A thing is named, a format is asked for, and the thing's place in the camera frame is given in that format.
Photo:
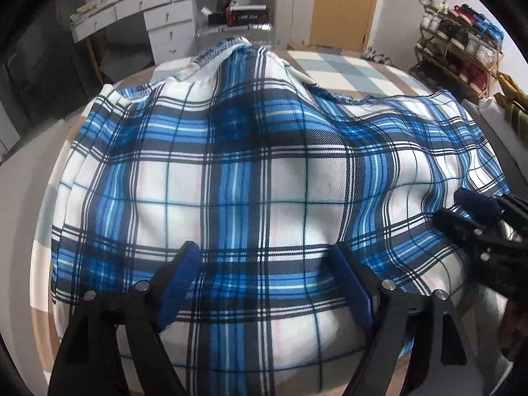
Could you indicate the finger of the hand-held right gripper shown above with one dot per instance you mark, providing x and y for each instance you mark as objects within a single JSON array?
[
  {"x": 458, "y": 225},
  {"x": 474, "y": 203}
]

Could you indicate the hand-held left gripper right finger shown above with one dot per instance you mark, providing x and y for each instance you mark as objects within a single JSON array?
[{"x": 352, "y": 288}]

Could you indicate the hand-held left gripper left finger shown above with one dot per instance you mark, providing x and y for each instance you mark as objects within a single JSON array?
[{"x": 181, "y": 284}]

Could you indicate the blue plaid garment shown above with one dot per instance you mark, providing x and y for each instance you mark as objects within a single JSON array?
[{"x": 247, "y": 173}]

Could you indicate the person's right hand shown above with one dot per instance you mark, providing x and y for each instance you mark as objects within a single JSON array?
[{"x": 515, "y": 330}]

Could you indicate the white bag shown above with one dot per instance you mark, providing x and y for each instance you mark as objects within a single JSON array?
[{"x": 493, "y": 111}]

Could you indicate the olive green bag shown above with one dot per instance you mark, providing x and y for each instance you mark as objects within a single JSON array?
[{"x": 515, "y": 107}]

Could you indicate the wooden shoe rack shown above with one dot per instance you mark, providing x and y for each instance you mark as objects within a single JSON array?
[{"x": 453, "y": 49}]

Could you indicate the grey dust cover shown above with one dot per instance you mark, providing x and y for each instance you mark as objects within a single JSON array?
[{"x": 123, "y": 57}]

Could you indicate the wooden door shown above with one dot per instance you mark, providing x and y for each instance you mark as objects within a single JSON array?
[{"x": 342, "y": 4}]

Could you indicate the dark refrigerator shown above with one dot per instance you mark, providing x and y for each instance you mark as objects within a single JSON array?
[{"x": 41, "y": 82}]

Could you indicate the silver suitcase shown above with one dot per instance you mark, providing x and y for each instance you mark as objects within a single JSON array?
[{"x": 231, "y": 33}]

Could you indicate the white dressing table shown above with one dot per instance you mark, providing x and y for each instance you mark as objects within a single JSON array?
[{"x": 169, "y": 24}]

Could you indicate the white tall cabinet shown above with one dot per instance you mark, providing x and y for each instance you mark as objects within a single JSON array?
[{"x": 293, "y": 8}]

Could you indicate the black red carton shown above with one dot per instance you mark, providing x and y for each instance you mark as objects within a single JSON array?
[{"x": 247, "y": 16}]

